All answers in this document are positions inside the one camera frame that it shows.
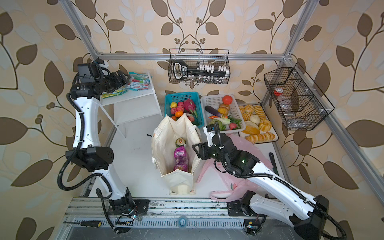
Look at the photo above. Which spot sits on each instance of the pink dragon fruit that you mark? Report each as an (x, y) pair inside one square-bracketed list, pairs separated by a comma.
[(190, 107)]

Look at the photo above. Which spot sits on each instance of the yellow lemon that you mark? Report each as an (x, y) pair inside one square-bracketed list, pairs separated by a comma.
[(173, 105)]

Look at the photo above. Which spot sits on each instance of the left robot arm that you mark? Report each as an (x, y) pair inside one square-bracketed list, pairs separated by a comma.
[(88, 153)]

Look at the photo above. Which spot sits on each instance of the black wire wall basket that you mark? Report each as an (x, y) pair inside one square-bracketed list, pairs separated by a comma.
[(300, 101)]

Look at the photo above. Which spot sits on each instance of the pink plastic grocery bag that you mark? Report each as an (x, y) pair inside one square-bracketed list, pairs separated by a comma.
[(223, 187)]

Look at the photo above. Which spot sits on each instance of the white plastic vegetable basket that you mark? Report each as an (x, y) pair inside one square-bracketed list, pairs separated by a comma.
[(224, 110)]

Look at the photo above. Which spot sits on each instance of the white two-tier shelf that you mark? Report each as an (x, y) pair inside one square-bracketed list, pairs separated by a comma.
[(131, 106)]

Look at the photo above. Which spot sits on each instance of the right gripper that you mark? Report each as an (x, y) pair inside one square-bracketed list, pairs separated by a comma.
[(203, 148)]

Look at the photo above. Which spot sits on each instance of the green snack bag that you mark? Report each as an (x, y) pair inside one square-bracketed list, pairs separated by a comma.
[(116, 93)]

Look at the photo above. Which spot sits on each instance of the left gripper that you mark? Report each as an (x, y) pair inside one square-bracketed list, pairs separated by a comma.
[(121, 81)]

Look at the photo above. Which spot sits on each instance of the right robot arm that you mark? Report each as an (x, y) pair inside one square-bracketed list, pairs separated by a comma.
[(306, 214)]

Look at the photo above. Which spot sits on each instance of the purple eggplant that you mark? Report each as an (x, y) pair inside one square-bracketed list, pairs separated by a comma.
[(213, 111)]

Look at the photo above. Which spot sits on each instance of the black wire basket with bottles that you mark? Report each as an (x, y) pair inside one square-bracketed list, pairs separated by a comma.
[(199, 66)]

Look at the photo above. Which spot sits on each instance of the orange fruit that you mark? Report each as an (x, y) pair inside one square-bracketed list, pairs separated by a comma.
[(178, 114)]

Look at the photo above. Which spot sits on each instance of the red tomato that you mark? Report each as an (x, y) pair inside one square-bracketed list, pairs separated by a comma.
[(227, 100)]

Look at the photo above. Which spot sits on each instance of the purple snack bag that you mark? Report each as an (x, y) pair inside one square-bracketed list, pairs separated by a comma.
[(181, 160)]

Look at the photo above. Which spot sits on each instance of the black yellow screwdriver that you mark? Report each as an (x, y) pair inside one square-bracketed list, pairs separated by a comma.
[(87, 224)]

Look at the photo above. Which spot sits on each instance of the teal red snack bag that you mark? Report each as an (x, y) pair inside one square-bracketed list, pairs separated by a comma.
[(138, 82)]

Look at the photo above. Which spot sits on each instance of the bread tray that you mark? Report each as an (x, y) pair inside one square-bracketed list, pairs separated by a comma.
[(259, 128)]

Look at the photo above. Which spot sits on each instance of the green cabbage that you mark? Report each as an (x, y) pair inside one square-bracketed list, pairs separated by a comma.
[(222, 127)]

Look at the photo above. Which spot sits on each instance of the cream canvas tote bag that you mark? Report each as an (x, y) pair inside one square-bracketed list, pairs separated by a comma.
[(173, 154)]

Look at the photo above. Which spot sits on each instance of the teal plastic fruit basket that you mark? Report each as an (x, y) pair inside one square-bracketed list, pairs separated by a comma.
[(179, 98)]

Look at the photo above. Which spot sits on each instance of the green label can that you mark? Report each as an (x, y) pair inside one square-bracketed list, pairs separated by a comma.
[(180, 142)]

